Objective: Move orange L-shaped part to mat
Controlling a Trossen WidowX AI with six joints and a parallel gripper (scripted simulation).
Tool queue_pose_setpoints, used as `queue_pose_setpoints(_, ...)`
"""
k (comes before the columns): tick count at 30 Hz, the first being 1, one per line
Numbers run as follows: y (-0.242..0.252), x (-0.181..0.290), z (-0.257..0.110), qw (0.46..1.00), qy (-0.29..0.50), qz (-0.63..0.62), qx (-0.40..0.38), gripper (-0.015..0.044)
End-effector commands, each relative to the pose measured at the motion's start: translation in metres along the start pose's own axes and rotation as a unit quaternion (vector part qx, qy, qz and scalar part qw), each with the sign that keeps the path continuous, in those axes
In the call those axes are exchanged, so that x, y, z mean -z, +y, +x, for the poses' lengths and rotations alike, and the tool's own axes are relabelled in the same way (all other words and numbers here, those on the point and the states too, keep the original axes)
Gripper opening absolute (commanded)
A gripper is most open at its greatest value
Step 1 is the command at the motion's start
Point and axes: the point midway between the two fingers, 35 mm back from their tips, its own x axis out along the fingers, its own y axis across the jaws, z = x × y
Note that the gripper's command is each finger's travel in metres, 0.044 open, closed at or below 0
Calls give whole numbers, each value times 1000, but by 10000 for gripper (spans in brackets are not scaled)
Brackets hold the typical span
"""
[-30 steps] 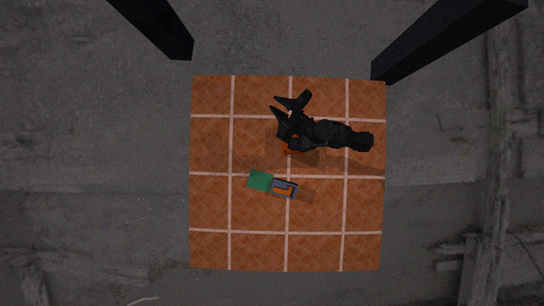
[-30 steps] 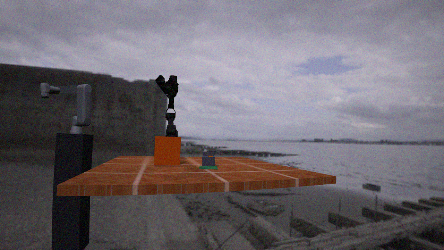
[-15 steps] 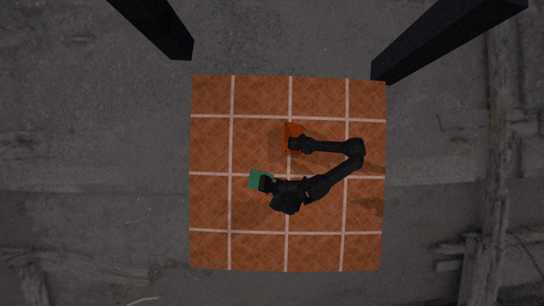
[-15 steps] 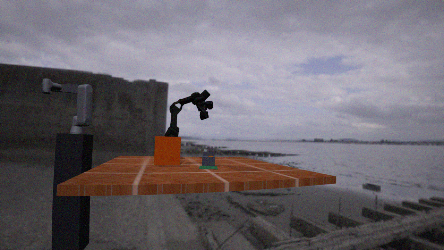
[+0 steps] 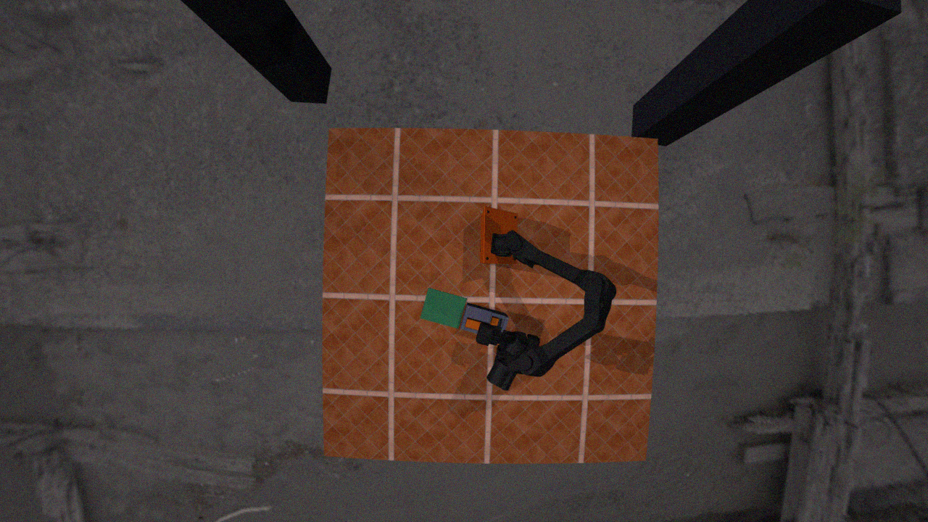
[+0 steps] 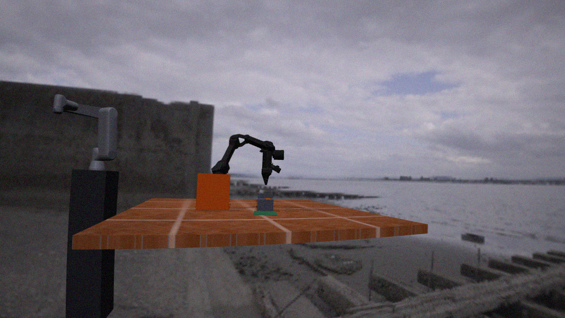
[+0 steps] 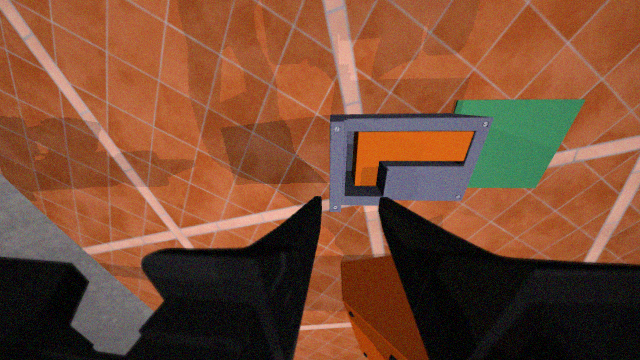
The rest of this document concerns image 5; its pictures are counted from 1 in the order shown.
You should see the orange l-shaped part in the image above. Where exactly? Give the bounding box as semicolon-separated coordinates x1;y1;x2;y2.
465;316;499;330

